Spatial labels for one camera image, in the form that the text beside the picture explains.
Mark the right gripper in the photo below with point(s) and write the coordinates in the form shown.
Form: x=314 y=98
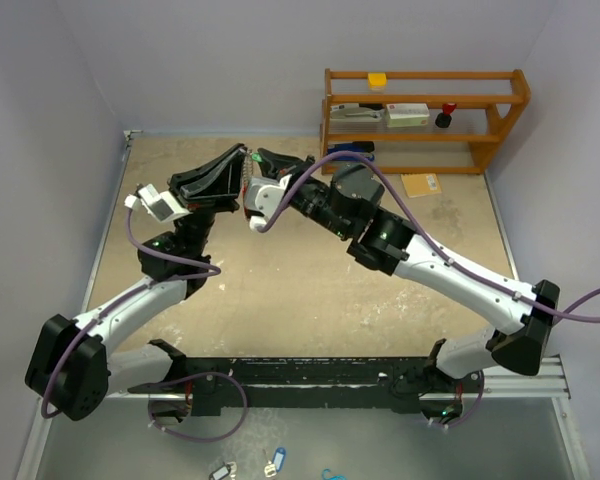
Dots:
x=283 y=165

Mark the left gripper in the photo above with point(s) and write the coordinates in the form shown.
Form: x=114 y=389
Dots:
x=218 y=188

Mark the red handled key organizer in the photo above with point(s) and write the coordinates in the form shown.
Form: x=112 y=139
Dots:
x=247 y=170

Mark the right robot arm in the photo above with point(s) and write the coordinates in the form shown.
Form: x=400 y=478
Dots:
x=349 y=207

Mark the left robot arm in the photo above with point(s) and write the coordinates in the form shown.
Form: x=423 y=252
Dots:
x=72 y=367

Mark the grey stapler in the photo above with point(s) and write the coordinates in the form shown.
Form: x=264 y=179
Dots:
x=356 y=113

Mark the blue black stapler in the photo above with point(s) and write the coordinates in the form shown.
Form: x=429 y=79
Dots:
x=362 y=148

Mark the yellow lidded container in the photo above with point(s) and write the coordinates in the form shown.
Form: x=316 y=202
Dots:
x=377 y=81

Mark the white red box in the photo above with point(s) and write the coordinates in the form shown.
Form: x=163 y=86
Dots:
x=402 y=115

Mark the wooden shelf rack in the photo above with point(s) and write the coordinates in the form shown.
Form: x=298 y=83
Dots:
x=475 y=110

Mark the red black stamp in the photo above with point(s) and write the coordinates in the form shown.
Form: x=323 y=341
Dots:
x=444 y=117

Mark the black tagged key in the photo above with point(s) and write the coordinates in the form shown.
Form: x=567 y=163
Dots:
x=227 y=471

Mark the blue tagged key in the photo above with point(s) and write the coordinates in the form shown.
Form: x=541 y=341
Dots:
x=274 y=463

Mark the blue hook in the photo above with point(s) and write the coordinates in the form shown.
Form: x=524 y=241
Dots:
x=327 y=474

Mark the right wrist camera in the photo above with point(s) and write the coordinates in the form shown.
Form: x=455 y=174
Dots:
x=261 y=198

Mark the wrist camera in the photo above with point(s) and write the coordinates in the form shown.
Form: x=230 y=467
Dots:
x=162 y=206
x=261 y=198

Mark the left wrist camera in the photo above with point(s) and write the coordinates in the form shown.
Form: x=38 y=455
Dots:
x=162 y=206

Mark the black base frame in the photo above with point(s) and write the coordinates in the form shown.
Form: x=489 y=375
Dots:
x=403 y=385

